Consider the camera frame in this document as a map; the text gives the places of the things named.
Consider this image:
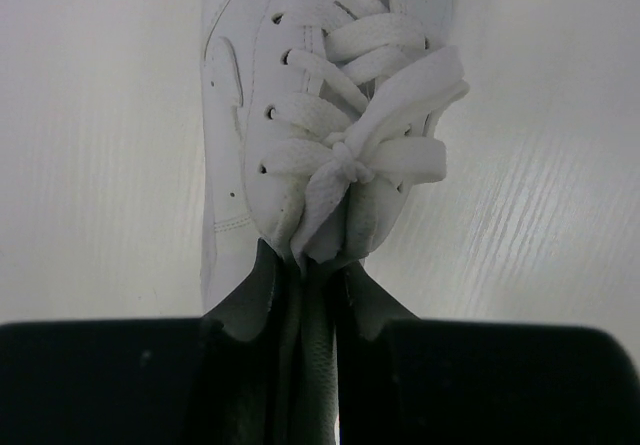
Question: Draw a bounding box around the white sneaker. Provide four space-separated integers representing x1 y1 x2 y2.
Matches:
201 0 468 444

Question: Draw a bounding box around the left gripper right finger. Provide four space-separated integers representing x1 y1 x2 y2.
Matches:
332 264 639 444

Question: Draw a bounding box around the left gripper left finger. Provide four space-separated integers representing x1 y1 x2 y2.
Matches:
1 242 289 444

